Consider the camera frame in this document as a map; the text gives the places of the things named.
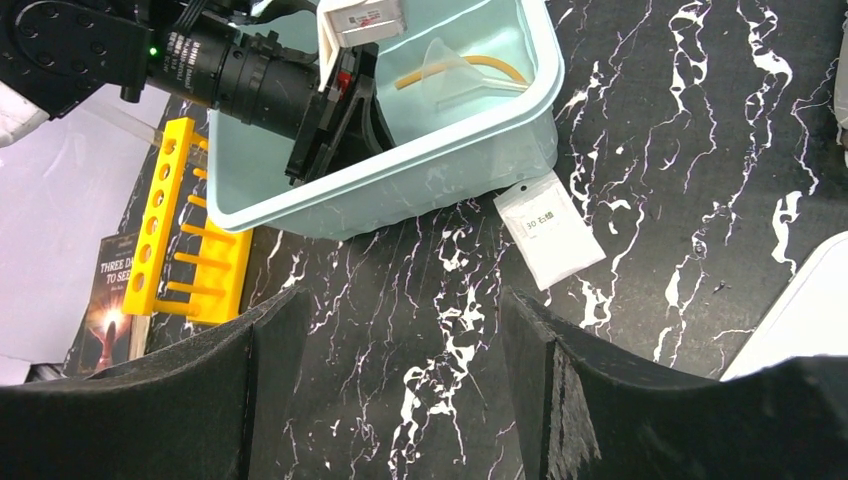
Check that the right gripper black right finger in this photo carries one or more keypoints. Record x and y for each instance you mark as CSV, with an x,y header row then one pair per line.
x,y
588,409

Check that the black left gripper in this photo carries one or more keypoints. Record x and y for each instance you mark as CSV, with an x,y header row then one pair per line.
x,y
57,54

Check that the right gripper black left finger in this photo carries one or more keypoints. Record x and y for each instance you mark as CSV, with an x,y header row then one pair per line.
x,y
212,406

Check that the tan rubber tube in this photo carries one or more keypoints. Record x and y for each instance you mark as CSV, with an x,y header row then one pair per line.
x,y
506,71

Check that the clear plastic funnel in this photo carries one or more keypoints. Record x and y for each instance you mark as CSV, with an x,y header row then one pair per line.
x,y
454,86

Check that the white paper packet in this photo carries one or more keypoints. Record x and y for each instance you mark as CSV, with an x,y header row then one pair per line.
x,y
551,235

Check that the white plastic lid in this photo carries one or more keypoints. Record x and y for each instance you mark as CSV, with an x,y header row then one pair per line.
x,y
808,319

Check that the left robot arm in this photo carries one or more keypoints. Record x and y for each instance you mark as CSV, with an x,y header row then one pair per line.
x,y
303,70

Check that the teal plastic bin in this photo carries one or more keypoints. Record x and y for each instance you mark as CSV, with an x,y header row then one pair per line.
x,y
443,154

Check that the dark picture book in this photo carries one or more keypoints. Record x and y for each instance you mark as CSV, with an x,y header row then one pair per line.
x,y
108,336

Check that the yellow test tube rack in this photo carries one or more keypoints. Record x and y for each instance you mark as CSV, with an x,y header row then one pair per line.
x,y
182,268

